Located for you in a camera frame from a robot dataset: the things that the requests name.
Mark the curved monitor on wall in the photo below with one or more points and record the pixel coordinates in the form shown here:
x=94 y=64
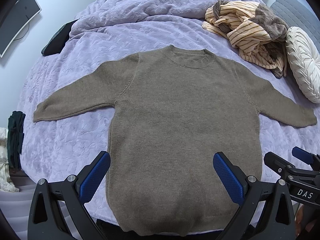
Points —
x=20 y=16

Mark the dark green hanging garment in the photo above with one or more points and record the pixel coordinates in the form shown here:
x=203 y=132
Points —
x=15 y=138

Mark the lavender textured bed blanket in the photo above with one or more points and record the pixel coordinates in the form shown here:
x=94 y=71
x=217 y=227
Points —
x=110 y=30

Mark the brown knit sweater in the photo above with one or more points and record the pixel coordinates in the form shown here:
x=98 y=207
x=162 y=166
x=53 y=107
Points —
x=174 y=109

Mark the black bench beside bed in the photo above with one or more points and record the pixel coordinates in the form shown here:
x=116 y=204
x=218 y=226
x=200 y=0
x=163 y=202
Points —
x=58 y=40

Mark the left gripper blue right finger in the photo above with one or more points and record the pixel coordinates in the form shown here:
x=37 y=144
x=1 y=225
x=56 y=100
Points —
x=265 y=209

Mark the cream striped fleece garment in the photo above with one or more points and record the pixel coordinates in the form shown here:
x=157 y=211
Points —
x=247 y=32

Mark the person's right hand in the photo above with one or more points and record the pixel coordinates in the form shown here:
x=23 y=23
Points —
x=307 y=223

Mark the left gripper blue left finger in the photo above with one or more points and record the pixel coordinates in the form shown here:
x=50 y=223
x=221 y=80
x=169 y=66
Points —
x=46 y=220

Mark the grey quilted headboard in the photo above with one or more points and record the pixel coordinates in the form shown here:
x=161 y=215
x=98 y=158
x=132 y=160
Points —
x=296 y=14

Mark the white round pleated cushion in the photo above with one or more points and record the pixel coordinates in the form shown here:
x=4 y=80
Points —
x=303 y=58

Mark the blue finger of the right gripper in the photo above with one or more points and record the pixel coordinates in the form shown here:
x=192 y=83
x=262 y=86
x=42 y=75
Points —
x=279 y=165
x=304 y=156

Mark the white crumpled cloth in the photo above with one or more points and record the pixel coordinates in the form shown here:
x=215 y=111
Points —
x=6 y=183

